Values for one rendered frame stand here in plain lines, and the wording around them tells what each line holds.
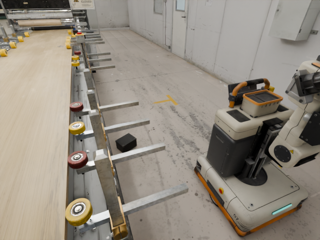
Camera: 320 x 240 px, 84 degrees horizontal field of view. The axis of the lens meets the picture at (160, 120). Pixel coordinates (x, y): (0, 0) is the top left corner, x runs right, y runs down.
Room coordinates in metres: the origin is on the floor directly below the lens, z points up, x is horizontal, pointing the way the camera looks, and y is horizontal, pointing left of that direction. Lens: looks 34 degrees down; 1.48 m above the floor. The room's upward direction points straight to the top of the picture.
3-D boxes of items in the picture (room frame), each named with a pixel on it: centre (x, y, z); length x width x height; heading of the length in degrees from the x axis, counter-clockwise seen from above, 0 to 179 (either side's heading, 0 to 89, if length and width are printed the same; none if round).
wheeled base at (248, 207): (0.99, -0.74, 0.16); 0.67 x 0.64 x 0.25; 21
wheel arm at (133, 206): (0.39, 0.09, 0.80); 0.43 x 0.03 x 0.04; 112
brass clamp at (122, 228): (0.34, 0.16, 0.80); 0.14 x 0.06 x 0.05; 22
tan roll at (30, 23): (4.40, 2.36, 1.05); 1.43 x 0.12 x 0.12; 112
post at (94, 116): (0.56, 0.24, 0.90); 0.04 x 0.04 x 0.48; 22
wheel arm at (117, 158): (0.62, 0.18, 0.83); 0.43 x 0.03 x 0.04; 112
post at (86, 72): (1.02, 0.43, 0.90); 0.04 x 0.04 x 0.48; 22
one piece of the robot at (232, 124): (1.07, -0.71, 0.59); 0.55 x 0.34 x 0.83; 111
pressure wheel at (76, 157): (0.55, 0.36, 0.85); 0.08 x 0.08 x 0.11
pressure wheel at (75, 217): (0.32, 0.27, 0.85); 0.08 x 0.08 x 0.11
